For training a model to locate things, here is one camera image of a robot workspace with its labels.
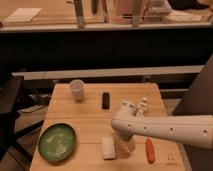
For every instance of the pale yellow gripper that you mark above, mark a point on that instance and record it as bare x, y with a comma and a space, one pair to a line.
124, 148

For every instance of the white rectangular sponge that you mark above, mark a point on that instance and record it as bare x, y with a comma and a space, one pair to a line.
108, 148

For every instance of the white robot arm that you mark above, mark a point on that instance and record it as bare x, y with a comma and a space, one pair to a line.
195, 131

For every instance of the white ceramic cup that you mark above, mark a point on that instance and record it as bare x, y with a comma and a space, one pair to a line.
77, 89

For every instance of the orange carrot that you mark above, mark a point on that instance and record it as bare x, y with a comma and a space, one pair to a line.
150, 153

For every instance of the white labelled bottle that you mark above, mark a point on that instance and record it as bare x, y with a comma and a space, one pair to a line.
142, 107

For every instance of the small black rectangular block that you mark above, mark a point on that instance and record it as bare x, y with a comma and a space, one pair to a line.
106, 100

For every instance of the green round plate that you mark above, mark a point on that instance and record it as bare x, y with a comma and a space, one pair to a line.
57, 142

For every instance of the black stand at left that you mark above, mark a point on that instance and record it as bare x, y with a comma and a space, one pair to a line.
8, 98

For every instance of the white paper sheet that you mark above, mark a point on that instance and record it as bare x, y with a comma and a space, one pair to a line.
23, 15

